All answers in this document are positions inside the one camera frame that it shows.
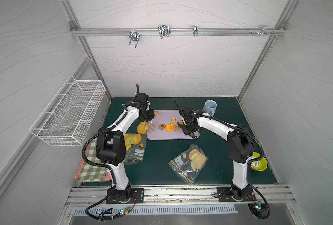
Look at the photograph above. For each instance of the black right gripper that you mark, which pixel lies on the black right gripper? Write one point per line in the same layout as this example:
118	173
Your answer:
189	128

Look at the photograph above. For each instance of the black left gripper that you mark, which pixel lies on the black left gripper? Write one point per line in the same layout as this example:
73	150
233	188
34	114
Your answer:
148	115

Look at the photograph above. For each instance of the clear resealable bag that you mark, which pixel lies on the clear resealable bag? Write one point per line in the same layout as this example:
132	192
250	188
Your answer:
150	126

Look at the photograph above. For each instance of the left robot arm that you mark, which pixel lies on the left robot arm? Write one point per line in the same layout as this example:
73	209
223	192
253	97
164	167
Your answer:
111	151

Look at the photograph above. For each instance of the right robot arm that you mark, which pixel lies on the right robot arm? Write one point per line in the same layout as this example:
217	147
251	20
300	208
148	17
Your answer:
243	149

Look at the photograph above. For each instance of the resealable bag with duck print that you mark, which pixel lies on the resealable bag with duck print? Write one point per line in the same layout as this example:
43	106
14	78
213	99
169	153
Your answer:
135	148

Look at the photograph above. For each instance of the resealable bag centre table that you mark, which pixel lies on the resealable bag centre table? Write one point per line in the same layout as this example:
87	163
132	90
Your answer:
188	164

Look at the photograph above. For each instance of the brown heart cookie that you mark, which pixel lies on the brown heart cookie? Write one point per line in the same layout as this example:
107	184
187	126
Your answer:
162	126

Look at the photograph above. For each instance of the lilac plastic tray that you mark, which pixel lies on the lilac plastic tray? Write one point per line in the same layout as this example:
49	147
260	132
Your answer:
172	130

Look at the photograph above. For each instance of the light blue ceramic mug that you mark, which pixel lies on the light blue ceramic mug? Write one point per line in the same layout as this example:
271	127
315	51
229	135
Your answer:
210	107

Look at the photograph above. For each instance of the metal hook clamp left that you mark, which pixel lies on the metal hook clamp left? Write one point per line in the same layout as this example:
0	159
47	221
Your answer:
134	37

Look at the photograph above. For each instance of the pink tray with checked cloth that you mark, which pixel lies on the pink tray with checked cloth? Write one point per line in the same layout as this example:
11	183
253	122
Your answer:
88	173

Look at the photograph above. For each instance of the green bowl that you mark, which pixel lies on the green bowl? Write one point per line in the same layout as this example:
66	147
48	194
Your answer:
260	165

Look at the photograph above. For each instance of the metal hook clamp middle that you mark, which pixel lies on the metal hook clamp middle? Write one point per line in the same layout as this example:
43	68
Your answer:
164	31

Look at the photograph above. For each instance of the metal hook clamp small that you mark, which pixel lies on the metal hook clamp small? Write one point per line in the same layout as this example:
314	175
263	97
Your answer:
195	30

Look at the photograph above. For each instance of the metal hook clamp right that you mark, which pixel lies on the metal hook clamp right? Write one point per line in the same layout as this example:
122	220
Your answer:
264	32

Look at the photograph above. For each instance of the white wire basket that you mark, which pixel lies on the white wire basket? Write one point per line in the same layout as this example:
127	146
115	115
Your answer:
68	116

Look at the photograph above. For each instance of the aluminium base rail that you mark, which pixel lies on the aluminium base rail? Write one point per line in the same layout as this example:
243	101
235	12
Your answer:
174	194

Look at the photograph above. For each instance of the aluminium cross rail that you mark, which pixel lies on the aluminium cross rail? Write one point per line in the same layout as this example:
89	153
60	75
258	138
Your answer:
183	32

